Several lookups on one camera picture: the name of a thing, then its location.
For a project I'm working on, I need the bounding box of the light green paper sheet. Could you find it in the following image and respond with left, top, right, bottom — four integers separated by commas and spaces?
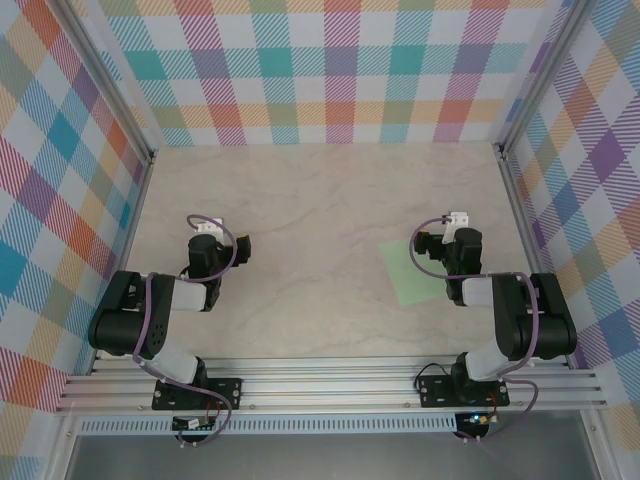
378, 238, 450, 307

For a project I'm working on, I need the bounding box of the circuit board with lit LED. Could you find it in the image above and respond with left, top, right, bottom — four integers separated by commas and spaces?
462, 411, 502, 428

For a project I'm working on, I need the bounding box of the black circuit board white label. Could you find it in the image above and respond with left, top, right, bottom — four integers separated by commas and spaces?
172, 416, 217, 432

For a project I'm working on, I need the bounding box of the grey metal panel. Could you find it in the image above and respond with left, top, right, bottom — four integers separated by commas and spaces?
64, 432, 600, 480

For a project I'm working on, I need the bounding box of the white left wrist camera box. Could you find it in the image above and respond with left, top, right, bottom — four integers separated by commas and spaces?
194, 215, 226, 236

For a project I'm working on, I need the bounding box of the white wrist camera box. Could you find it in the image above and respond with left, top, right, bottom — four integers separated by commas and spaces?
194, 215, 226, 236
441, 210, 472, 245

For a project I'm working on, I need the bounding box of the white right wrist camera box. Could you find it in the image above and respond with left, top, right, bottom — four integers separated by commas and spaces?
441, 210, 472, 245

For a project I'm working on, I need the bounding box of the slim aluminium frame bar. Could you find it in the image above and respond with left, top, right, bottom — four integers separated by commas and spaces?
87, 149, 157, 376
497, 144, 574, 370

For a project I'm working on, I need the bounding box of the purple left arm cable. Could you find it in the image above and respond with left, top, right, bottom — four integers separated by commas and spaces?
132, 213, 237, 448

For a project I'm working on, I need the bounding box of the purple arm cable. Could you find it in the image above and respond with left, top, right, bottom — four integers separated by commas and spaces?
132, 213, 237, 448
409, 214, 544, 444

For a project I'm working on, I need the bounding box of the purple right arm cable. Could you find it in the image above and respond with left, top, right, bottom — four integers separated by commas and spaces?
409, 214, 544, 444

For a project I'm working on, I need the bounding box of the thin black cable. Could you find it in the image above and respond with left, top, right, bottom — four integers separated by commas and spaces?
413, 363, 454, 397

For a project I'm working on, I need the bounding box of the narrow aluminium rail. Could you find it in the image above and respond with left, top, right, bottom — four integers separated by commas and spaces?
89, 355, 572, 377

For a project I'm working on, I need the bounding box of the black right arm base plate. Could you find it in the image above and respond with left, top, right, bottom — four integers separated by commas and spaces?
417, 375, 511, 409

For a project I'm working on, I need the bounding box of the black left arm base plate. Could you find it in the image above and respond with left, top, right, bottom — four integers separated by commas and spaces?
152, 378, 244, 412

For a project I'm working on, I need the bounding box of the wide aluminium rail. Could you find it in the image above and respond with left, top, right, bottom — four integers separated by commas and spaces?
53, 374, 610, 415

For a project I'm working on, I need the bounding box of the white slotted cable duct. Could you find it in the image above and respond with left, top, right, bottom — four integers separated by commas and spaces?
78, 413, 496, 436

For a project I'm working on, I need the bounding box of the aluminium frame post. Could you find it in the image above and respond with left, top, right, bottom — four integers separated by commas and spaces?
43, 413, 81, 480
52, 0, 156, 164
581, 408, 617, 480
493, 0, 595, 160

